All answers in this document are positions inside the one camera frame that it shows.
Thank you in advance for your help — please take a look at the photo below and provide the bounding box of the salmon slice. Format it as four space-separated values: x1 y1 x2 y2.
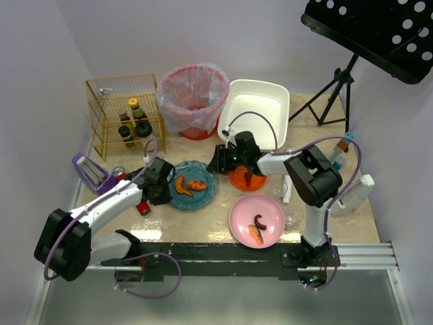
248 225 264 246

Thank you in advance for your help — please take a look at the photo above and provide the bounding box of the toy block stack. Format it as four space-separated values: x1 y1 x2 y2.
327 132 354 171

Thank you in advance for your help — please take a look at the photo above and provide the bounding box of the white rectangular basin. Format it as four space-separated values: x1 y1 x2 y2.
217 79 290 150

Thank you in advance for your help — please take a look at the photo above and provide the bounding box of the red glitter microphone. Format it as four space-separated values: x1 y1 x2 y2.
112 166 151 216

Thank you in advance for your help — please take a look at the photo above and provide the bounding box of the green yellow-capped sauce bottle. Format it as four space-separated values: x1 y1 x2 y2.
128 97 148 123

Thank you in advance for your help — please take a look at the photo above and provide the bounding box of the teal ornate plate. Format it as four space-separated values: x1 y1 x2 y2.
168 160 217 211

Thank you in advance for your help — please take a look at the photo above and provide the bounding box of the pink plate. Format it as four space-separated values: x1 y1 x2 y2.
229 194 285 249

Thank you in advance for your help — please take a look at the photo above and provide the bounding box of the dark red meat piece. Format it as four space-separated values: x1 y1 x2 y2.
244 169 252 187

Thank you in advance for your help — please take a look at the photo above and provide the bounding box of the white microphone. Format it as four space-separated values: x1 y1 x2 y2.
281 175 293 204

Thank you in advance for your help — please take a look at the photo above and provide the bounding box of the black music stand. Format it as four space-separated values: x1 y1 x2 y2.
289 0 433 136

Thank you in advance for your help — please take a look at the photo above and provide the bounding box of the clear plastic bin liner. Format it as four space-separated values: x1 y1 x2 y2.
156 61 231 135

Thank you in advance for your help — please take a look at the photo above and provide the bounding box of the brown-lidded seasoning bottle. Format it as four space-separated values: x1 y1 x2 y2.
118 111 133 127

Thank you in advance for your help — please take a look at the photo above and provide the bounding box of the orange plate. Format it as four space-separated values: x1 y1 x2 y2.
229 166 267 191

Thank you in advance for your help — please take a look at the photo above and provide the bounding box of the orange fried food piece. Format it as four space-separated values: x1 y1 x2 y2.
187 180 208 192

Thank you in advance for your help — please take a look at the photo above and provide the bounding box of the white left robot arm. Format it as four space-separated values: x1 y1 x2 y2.
34 157 175 282

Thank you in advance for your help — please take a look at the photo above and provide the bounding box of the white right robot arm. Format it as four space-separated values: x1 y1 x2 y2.
207 131 342 250

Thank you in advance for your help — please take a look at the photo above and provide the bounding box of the dark spice jar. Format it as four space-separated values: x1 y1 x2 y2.
118 126 135 148

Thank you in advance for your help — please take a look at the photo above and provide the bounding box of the clear black-lidded shaker jar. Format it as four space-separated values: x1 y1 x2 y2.
135 120 161 152

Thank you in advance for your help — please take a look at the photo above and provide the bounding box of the fried chicken wing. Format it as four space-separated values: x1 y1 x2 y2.
175 175 194 198

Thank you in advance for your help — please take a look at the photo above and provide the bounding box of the clear glass cup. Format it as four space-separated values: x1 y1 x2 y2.
269 182 285 199

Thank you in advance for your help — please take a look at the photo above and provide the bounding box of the red mesh waste basket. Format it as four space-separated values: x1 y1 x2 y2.
159 64 230 140

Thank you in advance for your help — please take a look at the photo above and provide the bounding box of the gold wire rack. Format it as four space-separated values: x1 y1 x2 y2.
85 73 166 160

